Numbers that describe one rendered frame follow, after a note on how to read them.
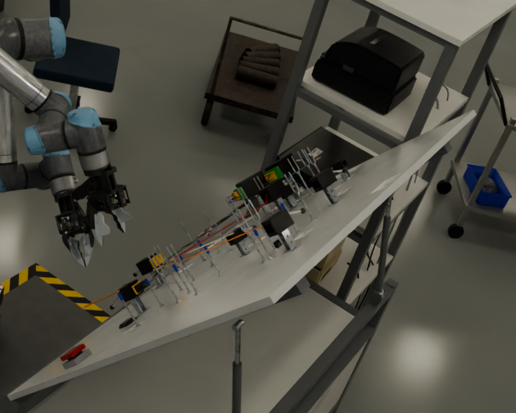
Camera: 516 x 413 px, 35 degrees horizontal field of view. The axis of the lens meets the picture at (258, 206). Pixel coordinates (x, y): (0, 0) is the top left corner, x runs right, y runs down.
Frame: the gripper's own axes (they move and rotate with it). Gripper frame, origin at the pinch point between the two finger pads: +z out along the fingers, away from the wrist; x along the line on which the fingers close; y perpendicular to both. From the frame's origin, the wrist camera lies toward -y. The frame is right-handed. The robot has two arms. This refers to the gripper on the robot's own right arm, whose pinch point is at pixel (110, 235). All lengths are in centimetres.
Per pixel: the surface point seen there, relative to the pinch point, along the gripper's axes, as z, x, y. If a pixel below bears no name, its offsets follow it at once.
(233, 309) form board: -4, -27, 63
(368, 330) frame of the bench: 73, 80, 26
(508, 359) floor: 169, 211, 23
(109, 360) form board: 15.1, -30.1, 23.9
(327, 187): -2, 37, 47
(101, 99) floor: 31, 211, -226
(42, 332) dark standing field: 83, 49, -119
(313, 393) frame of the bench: 72, 40, 27
